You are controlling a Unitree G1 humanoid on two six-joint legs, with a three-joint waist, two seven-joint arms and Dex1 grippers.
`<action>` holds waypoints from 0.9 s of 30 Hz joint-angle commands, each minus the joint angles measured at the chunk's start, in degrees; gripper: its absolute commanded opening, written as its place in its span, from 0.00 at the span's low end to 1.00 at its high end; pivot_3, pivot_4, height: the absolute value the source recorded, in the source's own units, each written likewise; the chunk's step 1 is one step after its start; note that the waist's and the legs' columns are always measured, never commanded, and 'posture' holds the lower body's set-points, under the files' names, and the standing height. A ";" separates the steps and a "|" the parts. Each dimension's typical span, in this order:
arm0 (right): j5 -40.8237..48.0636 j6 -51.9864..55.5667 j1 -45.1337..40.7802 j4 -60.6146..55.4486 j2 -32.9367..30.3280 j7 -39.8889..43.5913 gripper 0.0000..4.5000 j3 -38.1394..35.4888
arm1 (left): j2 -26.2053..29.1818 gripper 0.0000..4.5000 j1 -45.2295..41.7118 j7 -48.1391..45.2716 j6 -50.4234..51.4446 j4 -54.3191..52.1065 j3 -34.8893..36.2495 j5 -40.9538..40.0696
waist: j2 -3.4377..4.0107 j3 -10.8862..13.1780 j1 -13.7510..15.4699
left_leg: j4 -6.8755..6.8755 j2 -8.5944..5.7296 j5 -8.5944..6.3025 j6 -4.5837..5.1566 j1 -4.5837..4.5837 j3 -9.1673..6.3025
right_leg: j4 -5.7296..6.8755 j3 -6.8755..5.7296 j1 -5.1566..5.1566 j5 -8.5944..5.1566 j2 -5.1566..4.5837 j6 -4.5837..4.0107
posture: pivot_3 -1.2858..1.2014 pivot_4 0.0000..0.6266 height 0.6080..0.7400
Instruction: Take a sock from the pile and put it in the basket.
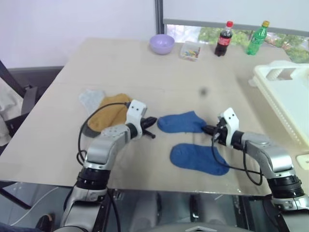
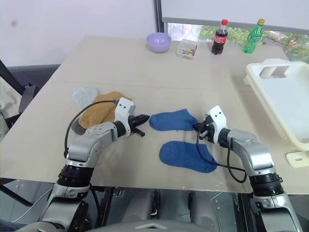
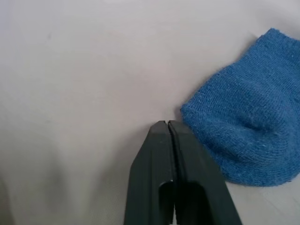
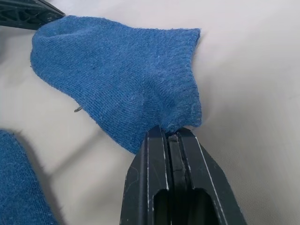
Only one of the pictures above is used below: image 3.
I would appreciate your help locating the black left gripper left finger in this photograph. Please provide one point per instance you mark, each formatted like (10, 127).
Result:
(150, 168)

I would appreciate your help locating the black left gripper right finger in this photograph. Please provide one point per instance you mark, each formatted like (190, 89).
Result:
(199, 178)

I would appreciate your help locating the blue knitted sock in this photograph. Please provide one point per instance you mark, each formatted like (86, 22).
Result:
(246, 112)

